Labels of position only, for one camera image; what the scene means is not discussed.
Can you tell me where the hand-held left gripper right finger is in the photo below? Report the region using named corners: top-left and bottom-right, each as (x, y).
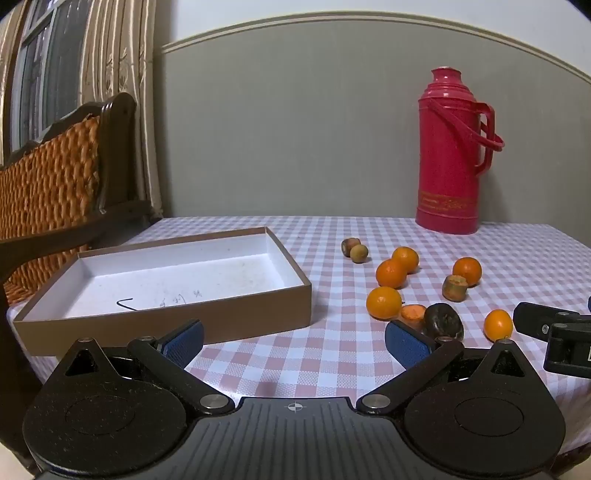
top-left (355, 320), bottom-right (537, 415)

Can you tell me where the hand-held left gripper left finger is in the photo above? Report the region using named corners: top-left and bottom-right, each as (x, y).
top-left (60, 319), bottom-right (234, 415)

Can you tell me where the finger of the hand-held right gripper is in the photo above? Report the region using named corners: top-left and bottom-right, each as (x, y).
top-left (513, 302), bottom-right (591, 343)
top-left (543, 322), bottom-right (591, 380)

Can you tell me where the orange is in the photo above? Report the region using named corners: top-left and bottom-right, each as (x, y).
top-left (366, 286), bottom-right (402, 321)
top-left (392, 246), bottom-right (420, 274)
top-left (376, 258), bottom-right (409, 289)
top-left (452, 257), bottom-right (482, 288)
top-left (484, 309), bottom-right (514, 342)

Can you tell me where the dark rotten fruit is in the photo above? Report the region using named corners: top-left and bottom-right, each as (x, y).
top-left (424, 303), bottom-right (465, 339)

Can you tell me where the brown cardboard box white inside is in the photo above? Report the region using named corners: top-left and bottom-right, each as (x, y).
top-left (11, 226), bottom-right (312, 357)

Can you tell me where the brown fruit with cut top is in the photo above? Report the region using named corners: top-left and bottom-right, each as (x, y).
top-left (442, 274), bottom-right (468, 302)

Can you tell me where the pink checked tablecloth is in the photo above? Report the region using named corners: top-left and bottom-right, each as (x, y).
top-left (7, 216), bottom-right (591, 462)

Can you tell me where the red thermos flask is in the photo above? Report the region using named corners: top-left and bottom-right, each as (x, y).
top-left (414, 67), bottom-right (505, 235)

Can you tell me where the wooden chair with wicker back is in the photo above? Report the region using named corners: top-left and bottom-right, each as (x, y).
top-left (0, 92), bottom-right (158, 457)

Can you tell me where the wide beige striped curtain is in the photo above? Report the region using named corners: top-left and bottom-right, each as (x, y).
top-left (81, 0), bottom-right (164, 217)

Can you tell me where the window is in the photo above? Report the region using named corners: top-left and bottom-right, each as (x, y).
top-left (9, 0), bottom-right (86, 153)

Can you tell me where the narrow beige striped curtain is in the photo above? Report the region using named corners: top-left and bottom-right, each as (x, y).
top-left (0, 18), bottom-right (26, 162)

